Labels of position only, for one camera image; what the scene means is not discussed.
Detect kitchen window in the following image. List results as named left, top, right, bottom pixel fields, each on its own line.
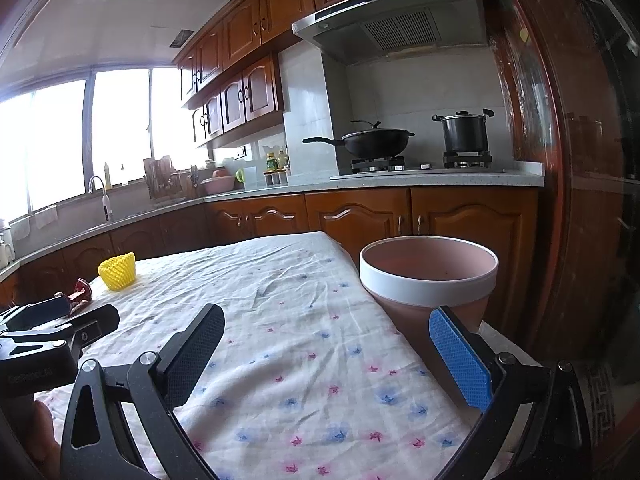
left=0, top=67, right=201, bottom=226

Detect black wok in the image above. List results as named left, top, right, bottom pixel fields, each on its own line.
left=302, top=120, right=416, bottom=158

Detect black stock pot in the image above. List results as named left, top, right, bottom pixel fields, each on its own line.
left=432, top=108, right=495, bottom=155

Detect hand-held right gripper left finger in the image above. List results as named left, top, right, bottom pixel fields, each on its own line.
left=60, top=302, right=226, bottom=480

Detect red wrapper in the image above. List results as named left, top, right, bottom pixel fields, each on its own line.
left=56, top=279, right=93, bottom=317

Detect pink bucket with white rim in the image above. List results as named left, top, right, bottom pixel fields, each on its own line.
left=359, top=235, right=500, bottom=408

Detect white floral tablecloth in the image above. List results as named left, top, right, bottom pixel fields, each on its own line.
left=35, top=231, right=546, bottom=480

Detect steel range hood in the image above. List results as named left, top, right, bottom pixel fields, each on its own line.
left=292, top=0, right=488, bottom=66

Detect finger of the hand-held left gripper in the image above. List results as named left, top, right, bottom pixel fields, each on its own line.
left=50, top=304, right=121, bottom=361
left=0, top=294, right=72, bottom=333

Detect wooden sliding door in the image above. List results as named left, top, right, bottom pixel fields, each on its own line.
left=475, top=0, right=640, bottom=480

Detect pink basin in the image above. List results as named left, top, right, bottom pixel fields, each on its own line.
left=200, top=176, right=236, bottom=196

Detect yellow foam net sleeve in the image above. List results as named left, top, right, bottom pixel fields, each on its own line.
left=97, top=252, right=138, bottom=292

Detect person's left hand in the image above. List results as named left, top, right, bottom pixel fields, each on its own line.
left=20, top=392, right=63, bottom=468

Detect steel gas stove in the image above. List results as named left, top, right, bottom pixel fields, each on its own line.
left=330, top=152, right=516, bottom=181

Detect wooden base cabinets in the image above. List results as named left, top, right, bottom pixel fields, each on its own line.
left=0, top=170, right=546, bottom=331

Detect chrome kitchen faucet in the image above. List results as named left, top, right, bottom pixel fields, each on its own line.
left=87, top=176, right=113, bottom=223

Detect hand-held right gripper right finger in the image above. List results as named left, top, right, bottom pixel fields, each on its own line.
left=429, top=305, right=593, bottom=480

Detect wooden wall cabinets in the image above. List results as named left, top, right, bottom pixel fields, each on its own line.
left=172, top=0, right=476, bottom=148

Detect wooden cutting board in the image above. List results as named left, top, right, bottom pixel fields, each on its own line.
left=143, top=156, right=174, bottom=197

